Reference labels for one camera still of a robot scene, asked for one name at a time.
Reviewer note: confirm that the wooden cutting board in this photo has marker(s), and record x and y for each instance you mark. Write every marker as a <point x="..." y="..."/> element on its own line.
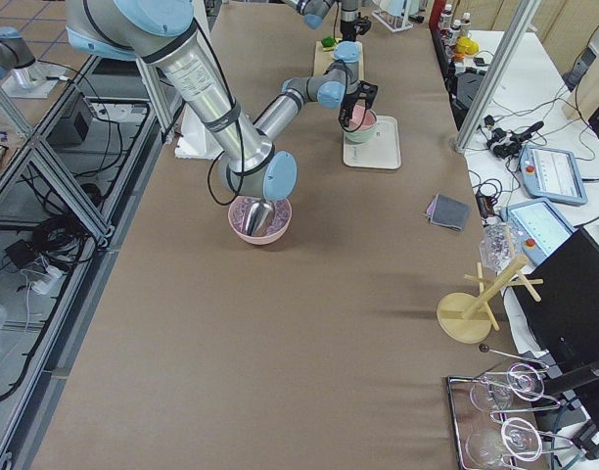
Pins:
<point x="323" y="57"/>

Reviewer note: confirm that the white dish rack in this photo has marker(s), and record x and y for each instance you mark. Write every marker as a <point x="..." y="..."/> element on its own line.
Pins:
<point x="397" y="15"/>

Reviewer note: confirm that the clear plastic bag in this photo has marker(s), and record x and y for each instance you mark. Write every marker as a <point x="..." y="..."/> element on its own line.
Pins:
<point x="497" y="245"/>

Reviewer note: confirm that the green lime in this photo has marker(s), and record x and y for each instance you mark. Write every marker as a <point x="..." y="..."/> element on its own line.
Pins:
<point x="328" y="42"/>

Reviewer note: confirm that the cream rabbit tray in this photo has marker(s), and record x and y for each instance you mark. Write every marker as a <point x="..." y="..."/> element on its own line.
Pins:
<point x="380" y="151"/>

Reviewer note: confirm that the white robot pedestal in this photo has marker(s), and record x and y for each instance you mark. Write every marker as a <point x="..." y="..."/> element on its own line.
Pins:
<point x="195" y="141"/>

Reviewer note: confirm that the aluminium frame post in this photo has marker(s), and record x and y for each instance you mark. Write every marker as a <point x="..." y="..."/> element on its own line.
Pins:
<point x="502" y="58"/>

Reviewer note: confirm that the blue teach pendant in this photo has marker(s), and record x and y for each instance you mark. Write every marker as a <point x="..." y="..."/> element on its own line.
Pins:
<point x="542" y="229"/>
<point x="553" y="174"/>

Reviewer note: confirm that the metal ice scoop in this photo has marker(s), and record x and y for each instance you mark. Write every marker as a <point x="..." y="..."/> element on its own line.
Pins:
<point x="258" y="217"/>

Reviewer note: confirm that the pink ice bowl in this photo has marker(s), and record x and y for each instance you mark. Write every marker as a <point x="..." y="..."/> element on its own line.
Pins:
<point x="278" y="227"/>

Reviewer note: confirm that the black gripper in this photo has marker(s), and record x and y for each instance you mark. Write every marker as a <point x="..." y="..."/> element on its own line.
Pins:
<point x="348" y="20"/>
<point x="348" y="106"/>

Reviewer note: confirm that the wire glass rack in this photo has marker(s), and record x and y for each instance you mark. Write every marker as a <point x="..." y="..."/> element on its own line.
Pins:
<point x="511" y="416"/>

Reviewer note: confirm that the wooden mug tree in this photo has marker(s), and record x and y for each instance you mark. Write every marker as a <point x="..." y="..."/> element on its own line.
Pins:
<point x="469" y="319"/>

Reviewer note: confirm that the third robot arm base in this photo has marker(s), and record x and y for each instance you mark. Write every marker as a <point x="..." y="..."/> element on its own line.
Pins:
<point x="24" y="77"/>

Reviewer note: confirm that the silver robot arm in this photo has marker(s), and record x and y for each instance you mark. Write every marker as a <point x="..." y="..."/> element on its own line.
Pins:
<point x="315" y="11"/>
<point x="166" y="35"/>

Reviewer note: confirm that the yellow container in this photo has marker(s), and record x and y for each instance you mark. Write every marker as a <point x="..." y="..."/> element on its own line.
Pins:
<point x="466" y="46"/>

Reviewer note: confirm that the black monitor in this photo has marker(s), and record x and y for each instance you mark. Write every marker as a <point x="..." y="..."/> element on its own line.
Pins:
<point x="565" y="322"/>

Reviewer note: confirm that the lower blue teach pendant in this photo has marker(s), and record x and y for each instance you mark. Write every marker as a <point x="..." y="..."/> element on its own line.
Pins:
<point x="542" y="229"/>

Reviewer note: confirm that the upper blue teach pendant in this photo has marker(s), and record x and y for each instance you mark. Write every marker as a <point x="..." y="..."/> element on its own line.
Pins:
<point x="553" y="174"/>

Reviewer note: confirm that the green stacked bowls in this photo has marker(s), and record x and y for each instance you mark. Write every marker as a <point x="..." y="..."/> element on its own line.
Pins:
<point x="360" y="135"/>

